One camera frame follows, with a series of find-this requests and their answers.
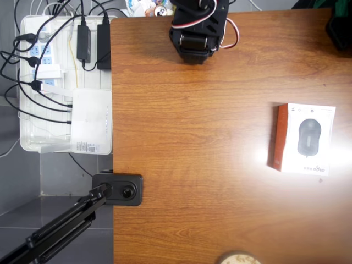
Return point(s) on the white plug adapter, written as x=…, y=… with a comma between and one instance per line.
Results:
x=49, y=72

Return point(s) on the white router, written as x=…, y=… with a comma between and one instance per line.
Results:
x=90, y=121

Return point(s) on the green plastic table clamp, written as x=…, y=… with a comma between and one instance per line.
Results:
x=316, y=2

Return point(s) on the crumpled plastic bag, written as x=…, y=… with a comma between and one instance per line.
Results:
x=137, y=8

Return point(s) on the white orange mouse box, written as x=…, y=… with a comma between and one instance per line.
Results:
x=327, y=137

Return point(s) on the black power plug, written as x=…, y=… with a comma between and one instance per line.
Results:
x=34, y=61
x=28, y=38
x=35, y=85

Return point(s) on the black stand clamp base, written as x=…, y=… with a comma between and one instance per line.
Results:
x=132, y=182

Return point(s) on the round wooden coaster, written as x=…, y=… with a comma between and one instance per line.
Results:
x=239, y=259

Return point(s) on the wide black power adapter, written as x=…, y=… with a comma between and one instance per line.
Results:
x=104, y=44

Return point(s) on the slim black power adapter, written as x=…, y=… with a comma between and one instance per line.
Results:
x=83, y=44

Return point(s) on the white power strip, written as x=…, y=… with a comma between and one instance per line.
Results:
x=45, y=55

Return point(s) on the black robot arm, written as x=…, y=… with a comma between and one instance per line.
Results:
x=198, y=16

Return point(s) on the black perforated idle robot base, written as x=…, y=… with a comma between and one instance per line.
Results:
x=341, y=33

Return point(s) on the metal drinks can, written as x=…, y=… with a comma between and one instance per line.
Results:
x=160, y=11

